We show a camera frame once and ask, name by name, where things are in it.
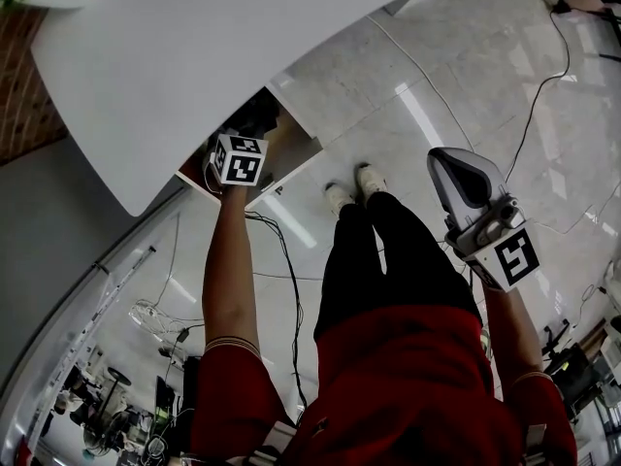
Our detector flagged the white desk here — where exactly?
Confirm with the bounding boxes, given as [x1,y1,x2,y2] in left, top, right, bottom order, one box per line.
[30,0,468,218]

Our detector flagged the grey shoulder strap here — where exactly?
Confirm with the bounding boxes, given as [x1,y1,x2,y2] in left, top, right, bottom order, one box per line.
[249,419,298,466]
[522,422,550,466]

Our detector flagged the wooden drawer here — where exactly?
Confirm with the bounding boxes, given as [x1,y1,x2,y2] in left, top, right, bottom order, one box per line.
[173,82,325,212]

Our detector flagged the grey metal cabinet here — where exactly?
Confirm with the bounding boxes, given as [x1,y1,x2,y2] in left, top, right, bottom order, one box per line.
[0,133,184,388]

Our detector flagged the grey right shoulder strap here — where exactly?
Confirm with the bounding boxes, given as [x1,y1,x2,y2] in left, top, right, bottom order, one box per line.
[522,422,550,466]

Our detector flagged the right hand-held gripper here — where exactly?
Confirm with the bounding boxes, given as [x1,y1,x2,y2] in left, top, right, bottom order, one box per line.
[426,147,541,293]

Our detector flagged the person's left white shoe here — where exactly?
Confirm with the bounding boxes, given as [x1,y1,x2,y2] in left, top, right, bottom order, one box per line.
[323,181,358,218]

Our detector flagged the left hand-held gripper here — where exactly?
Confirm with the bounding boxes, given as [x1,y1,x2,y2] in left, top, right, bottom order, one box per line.
[202,133,270,187]

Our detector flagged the person's right white shoe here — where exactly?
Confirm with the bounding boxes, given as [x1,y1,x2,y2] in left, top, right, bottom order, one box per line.
[354,162,388,204]

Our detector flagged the grey left shoulder strap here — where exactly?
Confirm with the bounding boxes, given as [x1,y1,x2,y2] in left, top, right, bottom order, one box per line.
[249,419,298,466]

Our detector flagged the person's red shirt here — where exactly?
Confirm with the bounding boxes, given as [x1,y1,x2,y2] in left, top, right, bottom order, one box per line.
[190,305,579,466]

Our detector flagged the long black floor cable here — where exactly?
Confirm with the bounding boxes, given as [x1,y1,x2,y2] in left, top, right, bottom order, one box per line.
[503,0,572,184]

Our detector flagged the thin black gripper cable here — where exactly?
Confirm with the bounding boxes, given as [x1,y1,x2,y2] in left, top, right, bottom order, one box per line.
[244,210,311,419]

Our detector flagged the coiled white cable bundle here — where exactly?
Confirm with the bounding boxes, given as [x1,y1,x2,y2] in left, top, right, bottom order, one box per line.
[127,298,186,342]

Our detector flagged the person's white shoe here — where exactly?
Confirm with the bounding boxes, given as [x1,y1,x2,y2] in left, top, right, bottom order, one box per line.
[354,162,388,204]
[323,181,358,218]

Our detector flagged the person's right forearm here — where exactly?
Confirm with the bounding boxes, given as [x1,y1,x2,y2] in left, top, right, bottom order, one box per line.
[483,283,545,383]

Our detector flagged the person's black trousers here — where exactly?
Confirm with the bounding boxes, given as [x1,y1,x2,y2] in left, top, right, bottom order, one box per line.
[313,190,485,345]

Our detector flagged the long white floor cable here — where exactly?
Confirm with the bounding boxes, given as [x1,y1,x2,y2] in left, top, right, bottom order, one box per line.
[365,14,477,153]

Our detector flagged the person's left forearm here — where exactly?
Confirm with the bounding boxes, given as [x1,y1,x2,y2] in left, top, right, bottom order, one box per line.
[202,183,262,354]

